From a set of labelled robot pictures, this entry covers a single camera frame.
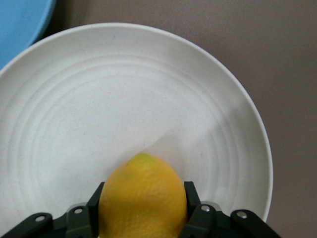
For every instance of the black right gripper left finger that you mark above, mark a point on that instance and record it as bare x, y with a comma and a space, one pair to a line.
74, 223

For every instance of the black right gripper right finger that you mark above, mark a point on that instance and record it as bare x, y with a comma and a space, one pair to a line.
210, 223

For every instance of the yellow lemon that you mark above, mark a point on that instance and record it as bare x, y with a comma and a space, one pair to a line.
142, 198

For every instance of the beige round plate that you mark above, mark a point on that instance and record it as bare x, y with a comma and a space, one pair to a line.
111, 111

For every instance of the brown table cover mat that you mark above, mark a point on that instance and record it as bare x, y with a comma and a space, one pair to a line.
260, 37

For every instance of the blue round plate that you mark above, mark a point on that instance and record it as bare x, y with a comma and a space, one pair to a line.
19, 24

